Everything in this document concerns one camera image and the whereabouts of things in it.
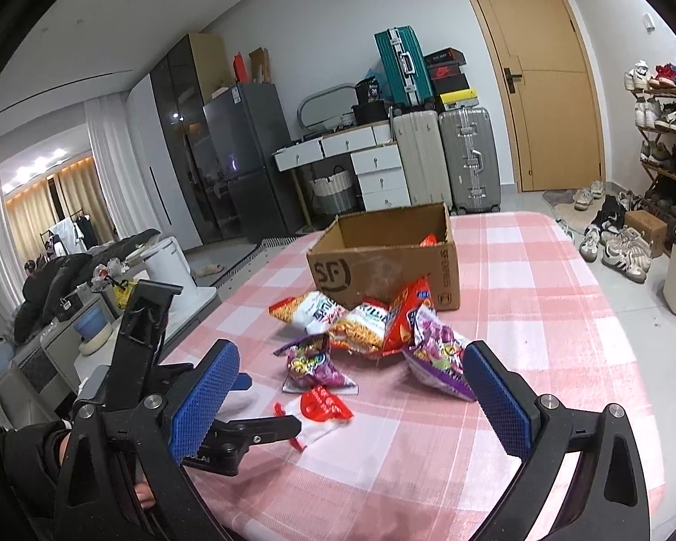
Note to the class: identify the person's left forearm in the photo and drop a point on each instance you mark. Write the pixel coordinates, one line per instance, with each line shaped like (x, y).
(22, 451)

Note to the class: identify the black white patterned rug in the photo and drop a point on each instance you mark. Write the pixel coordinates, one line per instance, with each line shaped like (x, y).
(242, 265)

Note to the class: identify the black storage box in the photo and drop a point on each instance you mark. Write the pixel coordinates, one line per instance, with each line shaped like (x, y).
(370, 114)

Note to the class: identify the red white snack packet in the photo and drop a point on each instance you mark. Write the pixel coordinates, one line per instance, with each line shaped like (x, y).
(321, 406)

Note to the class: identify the white woven laundry basket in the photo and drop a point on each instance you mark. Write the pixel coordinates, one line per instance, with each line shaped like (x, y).
(331, 191)

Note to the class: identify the brown cardboard box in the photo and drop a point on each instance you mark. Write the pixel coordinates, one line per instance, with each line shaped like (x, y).
(372, 279)

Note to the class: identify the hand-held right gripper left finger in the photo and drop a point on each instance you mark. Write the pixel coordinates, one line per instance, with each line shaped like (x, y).
(203, 400)

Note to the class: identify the red shoe box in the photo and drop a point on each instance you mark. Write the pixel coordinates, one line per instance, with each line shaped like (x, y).
(444, 72)

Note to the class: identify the white drawer desk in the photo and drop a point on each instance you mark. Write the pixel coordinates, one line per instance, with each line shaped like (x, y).
(380, 180)

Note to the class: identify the white wardrobe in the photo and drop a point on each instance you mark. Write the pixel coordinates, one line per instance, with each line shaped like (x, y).
(146, 169)

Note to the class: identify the oval grey mirror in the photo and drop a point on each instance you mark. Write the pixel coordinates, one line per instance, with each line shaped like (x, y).
(315, 104)

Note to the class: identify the pink plaid tablecloth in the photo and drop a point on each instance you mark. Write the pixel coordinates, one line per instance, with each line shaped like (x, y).
(512, 293)

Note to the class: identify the beige curtain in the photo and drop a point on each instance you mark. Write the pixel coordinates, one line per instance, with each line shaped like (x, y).
(28, 220)

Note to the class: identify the person's left hand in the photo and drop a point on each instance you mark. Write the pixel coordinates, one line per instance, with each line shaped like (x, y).
(145, 493)

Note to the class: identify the yellow plastic bag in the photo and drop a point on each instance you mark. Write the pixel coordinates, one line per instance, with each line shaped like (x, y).
(124, 293)

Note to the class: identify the white noodle snack bag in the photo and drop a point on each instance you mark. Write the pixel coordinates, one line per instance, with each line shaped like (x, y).
(304, 310)
(360, 327)

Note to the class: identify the blue white bowl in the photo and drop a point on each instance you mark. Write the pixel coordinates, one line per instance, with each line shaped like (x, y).
(93, 332)

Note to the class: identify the beige slipper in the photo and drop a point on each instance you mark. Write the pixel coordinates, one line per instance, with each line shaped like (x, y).
(209, 270)

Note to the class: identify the small brown cardboard carton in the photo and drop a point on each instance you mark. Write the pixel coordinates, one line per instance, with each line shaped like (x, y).
(645, 231)

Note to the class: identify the white sheer curtain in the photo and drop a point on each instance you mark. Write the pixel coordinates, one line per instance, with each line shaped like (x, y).
(107, 169)

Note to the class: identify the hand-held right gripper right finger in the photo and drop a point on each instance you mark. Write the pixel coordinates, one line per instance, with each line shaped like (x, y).
(498, 400)

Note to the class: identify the blue plastic bag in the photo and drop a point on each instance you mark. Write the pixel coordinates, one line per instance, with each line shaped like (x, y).
(374, 76)

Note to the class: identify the black printed box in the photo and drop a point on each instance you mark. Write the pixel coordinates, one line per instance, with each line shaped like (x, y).
(366, 93)

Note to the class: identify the brown cardboard piece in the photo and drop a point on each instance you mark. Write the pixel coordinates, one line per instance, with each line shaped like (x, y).
(259, 66)

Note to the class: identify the scattered sneakers pile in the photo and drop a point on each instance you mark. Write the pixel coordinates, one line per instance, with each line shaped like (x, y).
(619, 248)

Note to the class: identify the shoe rack with shoes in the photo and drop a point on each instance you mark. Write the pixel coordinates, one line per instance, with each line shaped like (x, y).
(665, 118)

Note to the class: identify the red chip bag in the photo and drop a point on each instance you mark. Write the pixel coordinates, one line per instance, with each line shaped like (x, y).
(405, 315)

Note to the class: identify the silver suitcase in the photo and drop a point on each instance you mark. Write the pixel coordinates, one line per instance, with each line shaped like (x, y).
(467, 158)

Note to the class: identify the grey door mat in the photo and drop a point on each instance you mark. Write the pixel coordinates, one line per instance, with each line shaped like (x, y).
(560, 208)

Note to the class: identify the purple snack bag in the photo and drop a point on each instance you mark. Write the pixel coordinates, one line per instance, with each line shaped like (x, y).
(312, 369)
(434, 360)

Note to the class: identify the red black snack packet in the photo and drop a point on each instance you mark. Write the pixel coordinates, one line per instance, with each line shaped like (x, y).
(430, 240)

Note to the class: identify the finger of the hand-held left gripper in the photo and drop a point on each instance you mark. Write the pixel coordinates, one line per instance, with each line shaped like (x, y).
(243, 381)
(253, 437)

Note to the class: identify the red paper bag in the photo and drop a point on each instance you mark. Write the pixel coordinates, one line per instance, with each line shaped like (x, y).
(240, 69)

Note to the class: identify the tan wooden door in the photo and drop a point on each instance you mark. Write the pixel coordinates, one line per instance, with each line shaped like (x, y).
(541, 112)

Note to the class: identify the clothes rack with garments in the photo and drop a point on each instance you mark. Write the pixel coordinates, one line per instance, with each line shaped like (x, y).
(73, 234)

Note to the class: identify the black puffer jacket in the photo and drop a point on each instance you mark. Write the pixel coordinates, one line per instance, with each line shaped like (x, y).
(62, 276)

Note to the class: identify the beige suitcase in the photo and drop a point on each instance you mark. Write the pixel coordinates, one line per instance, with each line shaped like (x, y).
(422, 158)

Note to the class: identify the white round appliance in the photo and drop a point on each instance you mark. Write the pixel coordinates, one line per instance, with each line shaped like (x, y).
(166, 262)

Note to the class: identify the dark grey refrigerator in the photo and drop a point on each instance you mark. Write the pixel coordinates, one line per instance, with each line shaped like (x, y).
(248, 141)

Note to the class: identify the dark glass cabinet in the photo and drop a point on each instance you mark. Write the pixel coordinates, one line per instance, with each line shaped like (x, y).
(174, 141)

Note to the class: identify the yellow black shoe box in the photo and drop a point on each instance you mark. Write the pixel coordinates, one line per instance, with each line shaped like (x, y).
(457, 99)

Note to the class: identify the teal suitcase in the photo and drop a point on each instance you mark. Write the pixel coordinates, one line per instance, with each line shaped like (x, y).
(400, 65)

